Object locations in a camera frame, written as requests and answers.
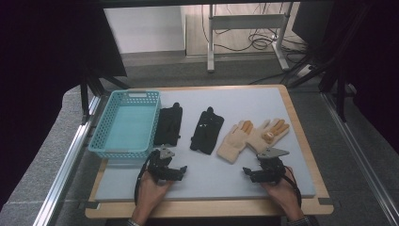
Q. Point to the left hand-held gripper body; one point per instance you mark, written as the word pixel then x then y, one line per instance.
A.
pixel 158 166

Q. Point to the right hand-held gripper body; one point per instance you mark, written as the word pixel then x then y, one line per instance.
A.
pixel 271 169

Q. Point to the plain black glove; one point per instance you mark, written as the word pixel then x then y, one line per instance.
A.
pixel 167 125

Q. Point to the black glove with white marks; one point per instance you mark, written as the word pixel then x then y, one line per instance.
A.
pixel 205 133

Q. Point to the teal plastic basket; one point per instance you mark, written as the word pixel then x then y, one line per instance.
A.
pixel 131 125

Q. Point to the person's right hand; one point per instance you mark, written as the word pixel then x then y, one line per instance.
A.
pixel 285 194

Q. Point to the person's left hand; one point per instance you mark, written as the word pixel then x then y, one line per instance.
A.
pixel 147 194

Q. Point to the grey foam mat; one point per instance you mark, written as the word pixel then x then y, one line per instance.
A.
pixel 200 175

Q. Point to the beige glove orange fingers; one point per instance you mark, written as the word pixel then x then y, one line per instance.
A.
pixel 262 138
pixel 233 142

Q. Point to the wristwatch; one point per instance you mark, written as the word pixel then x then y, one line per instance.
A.
pixel 133 222

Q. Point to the black metal stand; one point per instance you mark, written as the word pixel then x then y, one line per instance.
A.
pixel 340 94

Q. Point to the white power strip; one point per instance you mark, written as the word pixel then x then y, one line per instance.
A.
pixel 305 70

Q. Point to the white panel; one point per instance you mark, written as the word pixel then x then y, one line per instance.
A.
pixel 144 28

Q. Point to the dark curtain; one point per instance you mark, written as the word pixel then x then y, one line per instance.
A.
pixel 37 78
pixel 379 62

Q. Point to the aluminium rail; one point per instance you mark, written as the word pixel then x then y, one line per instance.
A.
pixel 360 160
pixel 67 163

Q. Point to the white metal stand frame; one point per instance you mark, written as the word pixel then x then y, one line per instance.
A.
pixel 247 21

